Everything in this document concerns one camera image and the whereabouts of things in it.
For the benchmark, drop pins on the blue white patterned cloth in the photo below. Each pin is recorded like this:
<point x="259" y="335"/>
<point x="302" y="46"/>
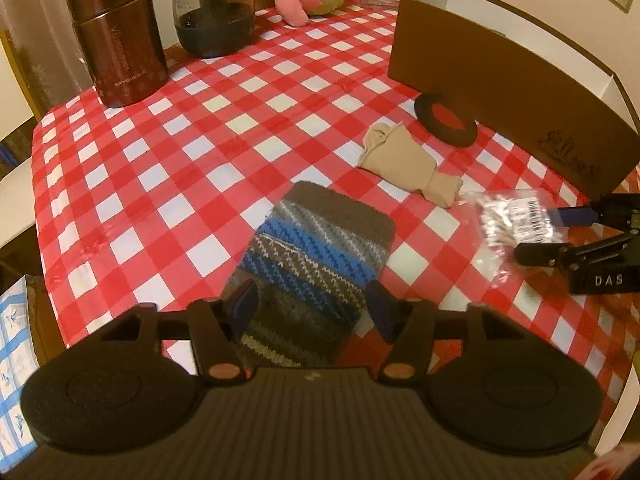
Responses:
<point x="18" y="362"/>

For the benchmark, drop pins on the black red ear pad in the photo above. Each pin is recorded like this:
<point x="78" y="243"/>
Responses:
<point x="440" y="118"/>

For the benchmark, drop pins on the sheer curtain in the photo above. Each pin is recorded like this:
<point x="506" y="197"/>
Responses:
<point x="42" y="32"/>

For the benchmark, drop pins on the striped knitted beanie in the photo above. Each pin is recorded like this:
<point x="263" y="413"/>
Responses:
<point x="310" y="260"/>

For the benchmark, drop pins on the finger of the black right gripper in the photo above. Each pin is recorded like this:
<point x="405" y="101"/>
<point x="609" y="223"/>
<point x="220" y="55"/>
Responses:
<point x="539" y="254"/>

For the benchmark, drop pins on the beige stocking sock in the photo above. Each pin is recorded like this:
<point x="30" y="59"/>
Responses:
<point x="390" y="152"/>

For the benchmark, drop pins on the red white checkered tablecloth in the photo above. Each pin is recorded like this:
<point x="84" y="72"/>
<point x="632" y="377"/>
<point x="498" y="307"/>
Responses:
<point x="158" y="200"/>

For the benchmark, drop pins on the white side table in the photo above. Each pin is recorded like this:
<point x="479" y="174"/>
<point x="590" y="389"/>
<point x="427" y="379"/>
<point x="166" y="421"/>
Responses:
<point x="17" y="203"/>

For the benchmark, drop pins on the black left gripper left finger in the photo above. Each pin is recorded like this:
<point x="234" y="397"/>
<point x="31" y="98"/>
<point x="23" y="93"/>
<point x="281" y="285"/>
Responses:
<point x="215" y="326"/>

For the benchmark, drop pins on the brown cardboard box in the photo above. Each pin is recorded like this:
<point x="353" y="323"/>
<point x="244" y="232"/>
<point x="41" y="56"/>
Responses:
<point x="517" y="75"/>

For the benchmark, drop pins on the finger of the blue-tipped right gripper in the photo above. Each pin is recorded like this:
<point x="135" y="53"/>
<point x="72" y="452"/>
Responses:
<point x="572" y="216"/>

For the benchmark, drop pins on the glass jar dark contents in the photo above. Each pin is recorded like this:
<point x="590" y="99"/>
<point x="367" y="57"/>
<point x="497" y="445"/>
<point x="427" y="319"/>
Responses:
<point x="213" y="28"/>

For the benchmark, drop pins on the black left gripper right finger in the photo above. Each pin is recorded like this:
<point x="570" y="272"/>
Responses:
<point x="409" y="327"/>

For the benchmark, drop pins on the brown metal canister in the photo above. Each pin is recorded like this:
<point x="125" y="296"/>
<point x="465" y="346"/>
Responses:
<point x="120" y="43"/>

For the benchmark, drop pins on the clear plastic bag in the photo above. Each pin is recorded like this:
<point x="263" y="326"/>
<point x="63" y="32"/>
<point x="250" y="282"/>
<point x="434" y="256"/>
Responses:
<point x="500" y="220"/>

